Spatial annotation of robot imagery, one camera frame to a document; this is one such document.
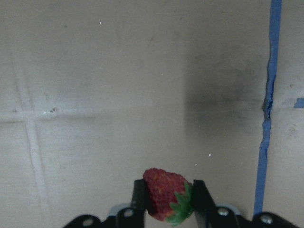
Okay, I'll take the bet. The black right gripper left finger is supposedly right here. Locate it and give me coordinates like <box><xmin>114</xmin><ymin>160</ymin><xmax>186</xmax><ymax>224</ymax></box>
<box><xmin>116</xmin><ymin>179</ymin><xmax>147</xmax><ymax>228</ymax></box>

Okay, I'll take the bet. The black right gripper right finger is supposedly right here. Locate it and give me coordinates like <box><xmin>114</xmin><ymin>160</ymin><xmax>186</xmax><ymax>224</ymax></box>
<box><xmin>192</xmin><ymin>180</ymin><xmax>238</xmax><ymax>228</ymax></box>

